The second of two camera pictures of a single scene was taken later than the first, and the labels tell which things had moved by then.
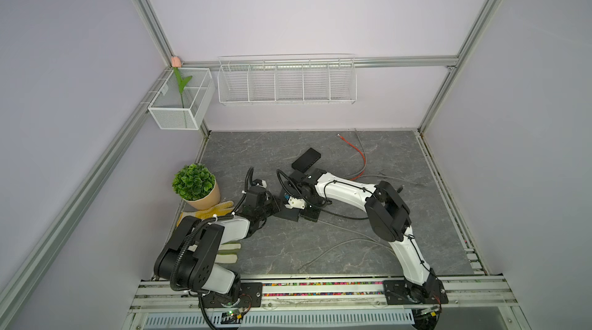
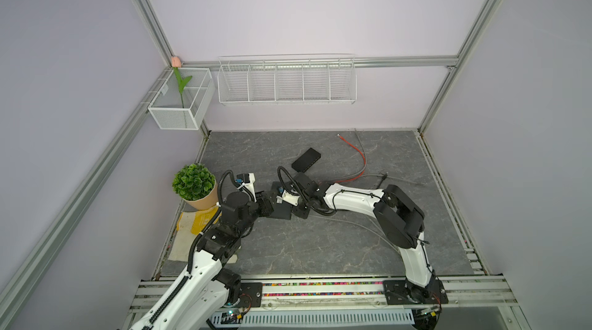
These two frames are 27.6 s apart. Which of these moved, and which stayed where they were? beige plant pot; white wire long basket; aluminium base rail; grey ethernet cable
Moved: grey ethernet cable
Stayed: aluminium base rail; beige plant pot; white wire long basket
